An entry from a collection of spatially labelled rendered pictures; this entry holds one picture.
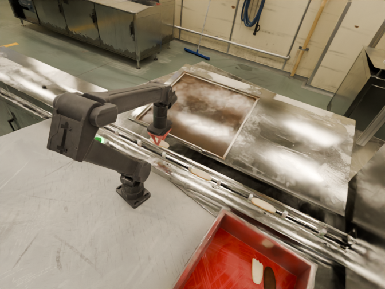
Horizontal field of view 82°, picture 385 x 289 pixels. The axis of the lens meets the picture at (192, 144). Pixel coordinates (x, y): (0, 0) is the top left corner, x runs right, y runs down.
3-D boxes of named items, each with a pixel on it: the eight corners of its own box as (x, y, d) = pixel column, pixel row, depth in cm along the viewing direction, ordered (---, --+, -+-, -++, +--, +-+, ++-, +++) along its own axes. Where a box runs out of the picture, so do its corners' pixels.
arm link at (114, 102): (52, 117, 47) (95, 133, 44) (51, 91, 44) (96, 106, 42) (150, 93, 85) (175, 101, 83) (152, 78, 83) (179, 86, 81)
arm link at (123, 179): (121, 184, 83) (133, 190, 82) (117, 167, 76) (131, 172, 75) (134, 168, 89) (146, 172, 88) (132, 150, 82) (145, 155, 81)
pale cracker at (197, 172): (189, 172, 96) (189, 170, 95) (193, 167, 98) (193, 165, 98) (209, 182, 93) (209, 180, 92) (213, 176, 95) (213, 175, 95)
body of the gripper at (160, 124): (173, 125, 94) (173, 110, 89) (158, 137, 87) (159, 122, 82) (160, 119, 96) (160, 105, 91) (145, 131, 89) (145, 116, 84)
